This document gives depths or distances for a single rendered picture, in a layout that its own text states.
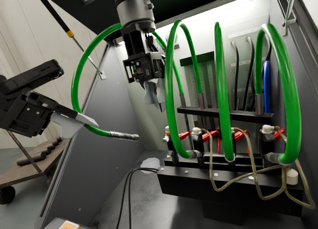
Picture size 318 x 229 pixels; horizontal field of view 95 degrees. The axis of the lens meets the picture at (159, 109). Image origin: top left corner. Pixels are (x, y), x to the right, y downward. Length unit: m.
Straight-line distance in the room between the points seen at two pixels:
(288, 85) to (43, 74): 0.42
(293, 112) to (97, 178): 0.61
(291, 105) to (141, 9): 0.30
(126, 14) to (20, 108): 0.27
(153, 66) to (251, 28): 0.42
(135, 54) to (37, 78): 0.20
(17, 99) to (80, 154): 0.30
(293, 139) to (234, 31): 0.46
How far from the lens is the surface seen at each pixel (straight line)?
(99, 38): 0.42
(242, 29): 0.64
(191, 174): 0.46
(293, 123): 0.25
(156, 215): 0.59
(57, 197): 0.58
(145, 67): 0.32
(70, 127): 0.36
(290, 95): 0.25
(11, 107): 0.37
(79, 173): 0.61
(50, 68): 0.39
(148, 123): 0.81
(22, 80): 0.39
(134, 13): 0.35
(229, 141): 0.24
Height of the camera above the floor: 1.29
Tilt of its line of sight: 17 degrees down
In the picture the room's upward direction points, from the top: 14 degrees counter-clockwise
